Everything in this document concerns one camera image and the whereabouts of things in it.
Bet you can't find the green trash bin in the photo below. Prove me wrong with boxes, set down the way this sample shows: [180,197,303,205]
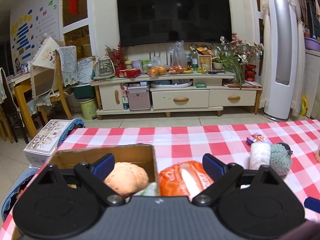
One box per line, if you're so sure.
[78,98,98,120]

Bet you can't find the bag of oranges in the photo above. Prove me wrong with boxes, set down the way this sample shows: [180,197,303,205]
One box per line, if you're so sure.
[146,63,168,77]

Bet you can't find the white tower air conditioner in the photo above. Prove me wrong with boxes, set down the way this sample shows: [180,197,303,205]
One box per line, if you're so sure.
[260,0,305,121]

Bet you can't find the cardboard box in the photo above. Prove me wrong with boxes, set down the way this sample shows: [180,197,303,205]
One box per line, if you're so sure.
[46,144,158,183]

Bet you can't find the pink storage box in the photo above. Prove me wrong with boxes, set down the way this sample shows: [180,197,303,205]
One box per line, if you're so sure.
[127,86,151,111]

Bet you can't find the artificial flower bouquet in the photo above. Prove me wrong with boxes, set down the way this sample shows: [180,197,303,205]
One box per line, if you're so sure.
[213,33,264,86]

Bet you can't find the orange tissue pack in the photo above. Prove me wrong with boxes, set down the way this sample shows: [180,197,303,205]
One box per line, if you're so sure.
[158,160,214,201]

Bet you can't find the paper cup with green print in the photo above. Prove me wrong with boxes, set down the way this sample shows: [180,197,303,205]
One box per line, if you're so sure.
[315,147,320,162]

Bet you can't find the green white towel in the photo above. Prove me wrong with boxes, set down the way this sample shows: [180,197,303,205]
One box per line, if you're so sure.
[134,182,159,197]

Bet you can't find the peach plush toy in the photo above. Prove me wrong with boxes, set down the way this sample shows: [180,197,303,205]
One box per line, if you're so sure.
[104,162,149,198]

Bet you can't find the framed picture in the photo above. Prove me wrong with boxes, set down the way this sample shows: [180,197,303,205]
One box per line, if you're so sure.
[197,55,212,74]

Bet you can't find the cream tv stand cabinet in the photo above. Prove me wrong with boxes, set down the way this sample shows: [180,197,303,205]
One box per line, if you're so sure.
[91,73,263,118]

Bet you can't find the red vase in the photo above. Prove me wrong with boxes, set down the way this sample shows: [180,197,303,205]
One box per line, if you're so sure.
[245,64,257,82]

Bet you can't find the black flat screen television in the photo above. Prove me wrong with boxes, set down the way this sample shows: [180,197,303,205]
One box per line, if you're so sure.
[117,0,232,47]

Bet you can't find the wooden chair with cover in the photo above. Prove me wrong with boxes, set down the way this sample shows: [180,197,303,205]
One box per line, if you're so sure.
[30,38,79,119]

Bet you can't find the purple vinda tissue pack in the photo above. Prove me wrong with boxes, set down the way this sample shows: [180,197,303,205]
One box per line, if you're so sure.
[246,133,272,146]

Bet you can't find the red gift box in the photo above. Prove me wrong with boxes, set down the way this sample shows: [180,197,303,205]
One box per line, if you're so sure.
[116,68,142,79]

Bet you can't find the white plush sock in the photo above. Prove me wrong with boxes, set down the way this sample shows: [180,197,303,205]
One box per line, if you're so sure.
[249,142,271,170]

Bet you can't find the grey green knitted toy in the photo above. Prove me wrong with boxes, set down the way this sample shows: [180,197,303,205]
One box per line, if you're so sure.
[270,142,293,177]

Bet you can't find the wooden dining table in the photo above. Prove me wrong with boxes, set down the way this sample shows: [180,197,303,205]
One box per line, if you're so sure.
[8,73,37,138]

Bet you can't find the pink checkered tablecloth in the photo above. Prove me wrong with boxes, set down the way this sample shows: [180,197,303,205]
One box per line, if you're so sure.
[0,119,320,240]

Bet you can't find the purple plastic basin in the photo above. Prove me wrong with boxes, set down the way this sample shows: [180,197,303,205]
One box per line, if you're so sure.
[304,37,320,52]

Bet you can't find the white printed carton box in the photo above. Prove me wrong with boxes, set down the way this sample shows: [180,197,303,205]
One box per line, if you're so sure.
[23,119,71,168]

